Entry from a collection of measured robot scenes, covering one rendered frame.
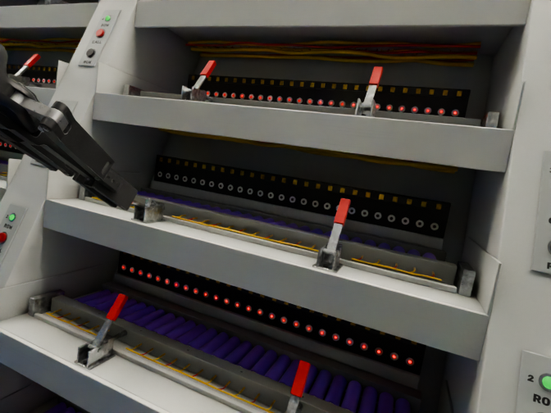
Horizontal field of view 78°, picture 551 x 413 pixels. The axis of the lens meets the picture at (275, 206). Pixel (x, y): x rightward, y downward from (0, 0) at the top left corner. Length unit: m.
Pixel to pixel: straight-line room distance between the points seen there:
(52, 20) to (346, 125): 0.68
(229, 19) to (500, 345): 0.56
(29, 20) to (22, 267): 0.55
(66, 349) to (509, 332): 0.52
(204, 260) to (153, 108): 0.26
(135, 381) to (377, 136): 0.42
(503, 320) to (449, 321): 0.04
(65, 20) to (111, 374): 0.68
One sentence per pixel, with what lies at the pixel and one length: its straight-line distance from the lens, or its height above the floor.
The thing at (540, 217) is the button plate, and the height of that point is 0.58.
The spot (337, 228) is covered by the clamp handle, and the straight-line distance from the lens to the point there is 0.41.
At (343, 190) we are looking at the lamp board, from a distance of 0.56.
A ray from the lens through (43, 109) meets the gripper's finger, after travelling 0.34.
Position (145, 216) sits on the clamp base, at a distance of 0.50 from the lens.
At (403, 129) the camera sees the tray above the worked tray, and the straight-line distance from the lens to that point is 0.43.
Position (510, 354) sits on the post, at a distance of 0.39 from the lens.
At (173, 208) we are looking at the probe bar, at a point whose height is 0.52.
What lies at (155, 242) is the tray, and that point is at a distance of 0.48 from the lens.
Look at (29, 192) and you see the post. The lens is 0.67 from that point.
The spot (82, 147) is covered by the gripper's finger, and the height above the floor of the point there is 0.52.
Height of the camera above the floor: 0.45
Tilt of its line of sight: 13 degrees up
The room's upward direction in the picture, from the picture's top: 17 degrees clockwise
